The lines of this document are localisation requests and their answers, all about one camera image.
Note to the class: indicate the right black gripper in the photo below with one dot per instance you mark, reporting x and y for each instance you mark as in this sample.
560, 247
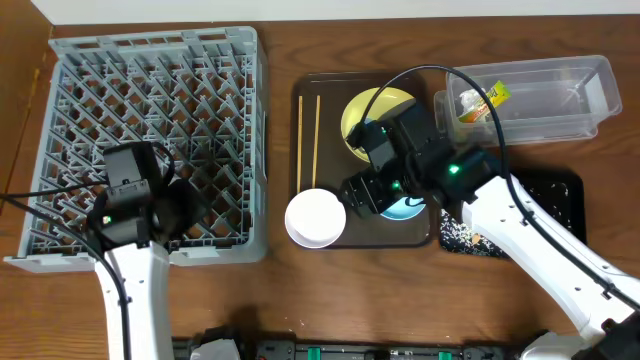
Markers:
357, 198

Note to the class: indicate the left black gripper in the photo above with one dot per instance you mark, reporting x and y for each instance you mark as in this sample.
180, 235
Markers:
179, 211

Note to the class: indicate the light blue bowl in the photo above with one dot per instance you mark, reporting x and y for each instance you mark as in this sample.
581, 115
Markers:
404, 209

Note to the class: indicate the white tissue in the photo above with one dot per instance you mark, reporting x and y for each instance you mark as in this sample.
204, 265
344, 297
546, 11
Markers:
469, 99

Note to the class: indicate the wooden chopstick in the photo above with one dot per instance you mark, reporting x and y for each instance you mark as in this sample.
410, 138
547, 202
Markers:
316, 140
299, 143

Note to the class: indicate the green snack wrapper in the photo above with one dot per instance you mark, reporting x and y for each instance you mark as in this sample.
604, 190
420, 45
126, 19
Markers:
497, 95

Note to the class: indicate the rice food waste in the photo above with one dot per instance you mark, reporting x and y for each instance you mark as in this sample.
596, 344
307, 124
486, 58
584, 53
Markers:
465, 230

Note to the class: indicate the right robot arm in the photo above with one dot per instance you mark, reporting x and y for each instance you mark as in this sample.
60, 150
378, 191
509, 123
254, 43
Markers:
600, 300

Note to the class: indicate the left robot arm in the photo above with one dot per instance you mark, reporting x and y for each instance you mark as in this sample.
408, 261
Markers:
133, 275

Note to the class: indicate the black food waste tray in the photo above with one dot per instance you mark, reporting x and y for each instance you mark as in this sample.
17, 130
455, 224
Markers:
550, 195

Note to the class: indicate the clear plastic waste bin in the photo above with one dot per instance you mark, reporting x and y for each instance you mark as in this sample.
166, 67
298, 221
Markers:
553, 99

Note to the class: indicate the yellow round plate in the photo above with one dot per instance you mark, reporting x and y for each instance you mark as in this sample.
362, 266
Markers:
389, 103

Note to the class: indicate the dark brown serving tray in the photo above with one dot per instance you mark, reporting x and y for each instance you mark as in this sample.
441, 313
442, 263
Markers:
336, 161

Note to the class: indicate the white pink bowl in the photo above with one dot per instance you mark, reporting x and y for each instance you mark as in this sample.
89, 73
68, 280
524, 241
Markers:
315, 218

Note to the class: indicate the grey plastic dish rack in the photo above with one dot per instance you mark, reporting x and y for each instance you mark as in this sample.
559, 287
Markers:
201, 93

